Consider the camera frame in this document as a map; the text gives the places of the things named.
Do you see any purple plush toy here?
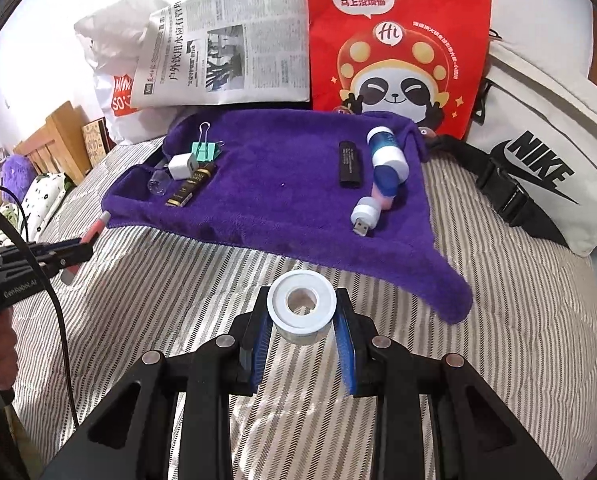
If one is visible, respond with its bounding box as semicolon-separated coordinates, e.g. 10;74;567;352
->
0;154;37;202

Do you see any white charger adapter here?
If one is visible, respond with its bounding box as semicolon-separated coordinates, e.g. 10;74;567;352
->
167;153;199;181

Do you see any patterned notebook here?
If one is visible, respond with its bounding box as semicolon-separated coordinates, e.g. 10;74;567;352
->
82;117;115;167

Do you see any white Nike waist bag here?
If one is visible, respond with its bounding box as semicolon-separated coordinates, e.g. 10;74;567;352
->
427;40;597;257

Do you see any white Miniso plastic bag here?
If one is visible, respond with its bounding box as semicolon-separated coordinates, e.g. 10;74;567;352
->
74;0;180;144

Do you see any black cable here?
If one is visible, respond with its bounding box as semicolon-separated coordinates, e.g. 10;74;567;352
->
0;186;82;428

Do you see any small clear glass bottle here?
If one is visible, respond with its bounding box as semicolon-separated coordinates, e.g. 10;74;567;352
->
146;169;172;196

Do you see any pink utility knife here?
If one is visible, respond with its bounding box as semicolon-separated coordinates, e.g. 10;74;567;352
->
60;210;113;287

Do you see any striped bed quilt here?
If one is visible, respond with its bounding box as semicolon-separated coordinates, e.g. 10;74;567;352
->
8;136;597;480

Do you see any folded newspaper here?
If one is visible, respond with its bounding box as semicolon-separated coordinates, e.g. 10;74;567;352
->
131;0;310;108

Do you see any purple towel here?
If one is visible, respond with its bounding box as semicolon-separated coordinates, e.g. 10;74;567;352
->
102;108;473;324

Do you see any white tape roll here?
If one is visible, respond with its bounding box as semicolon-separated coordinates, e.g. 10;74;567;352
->
266;270;337;346

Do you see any blue white bottle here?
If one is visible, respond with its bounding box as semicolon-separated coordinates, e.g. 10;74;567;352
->
367;126;410;183

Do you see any white USB plug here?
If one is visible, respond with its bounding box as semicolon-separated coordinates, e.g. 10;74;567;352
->
350;196;382;236

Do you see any orange blue Vaseline jar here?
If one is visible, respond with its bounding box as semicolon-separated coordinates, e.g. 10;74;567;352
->
371;166;400;210

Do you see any wooden headboard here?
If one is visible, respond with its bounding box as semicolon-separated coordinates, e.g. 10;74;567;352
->
13;101;91;185

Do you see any left hand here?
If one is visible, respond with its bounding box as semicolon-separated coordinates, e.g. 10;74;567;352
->
0;308;18;391

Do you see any black tube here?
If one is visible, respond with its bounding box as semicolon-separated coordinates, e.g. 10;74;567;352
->
338;141;363;188

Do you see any red panda paper bag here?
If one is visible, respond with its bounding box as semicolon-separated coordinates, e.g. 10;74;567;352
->
308;0;491;139

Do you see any green binder clip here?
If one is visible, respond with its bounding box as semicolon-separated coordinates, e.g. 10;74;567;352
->
191;122;225;164

